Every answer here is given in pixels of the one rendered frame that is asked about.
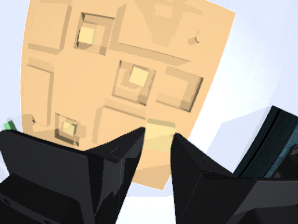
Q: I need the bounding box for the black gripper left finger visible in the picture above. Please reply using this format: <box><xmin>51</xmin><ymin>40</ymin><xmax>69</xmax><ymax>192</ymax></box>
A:
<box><xmin>0</xmin><ymin>127</ymin><xmax>145</xmax><ymax>224</ymax></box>

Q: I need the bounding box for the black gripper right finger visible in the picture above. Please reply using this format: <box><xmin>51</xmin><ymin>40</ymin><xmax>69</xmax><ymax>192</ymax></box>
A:
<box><xmin>170</xmin><ymin>132</ymin><xmax>298</xmax><ymax>224</ymax></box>

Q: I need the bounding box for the tan puzzle board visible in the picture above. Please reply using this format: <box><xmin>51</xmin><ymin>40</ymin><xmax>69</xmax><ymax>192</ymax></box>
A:
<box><xmin>20</xmin><ymin>0</ymin><xmax>235</xmax><ymax>151</ymax></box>

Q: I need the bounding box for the pale yellow block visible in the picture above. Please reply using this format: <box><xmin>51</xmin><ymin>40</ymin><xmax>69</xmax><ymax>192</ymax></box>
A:
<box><xmin>78</xmin><ymin>27</ymin><xmax>97</xmax><ymax>45</ymax></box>
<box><xmin>63</xmin><ymin>120</ymin><xmax>77</xmax><ymax>136</ymax></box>
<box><xmin>144</xmin><ymin>119</ymin><xmax>176</xmax><ymax>153</ymax></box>
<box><xmin>129</xmin><ymin>67</ymin><xmax>149</xmax><ymax>87</ymax></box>

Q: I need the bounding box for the light green rectangular block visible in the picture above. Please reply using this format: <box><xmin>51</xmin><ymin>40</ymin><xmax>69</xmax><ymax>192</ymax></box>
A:
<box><xmin>3</xmin><ymin>121</ymin><xmax>17</xmax><ymax>131</ymax></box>

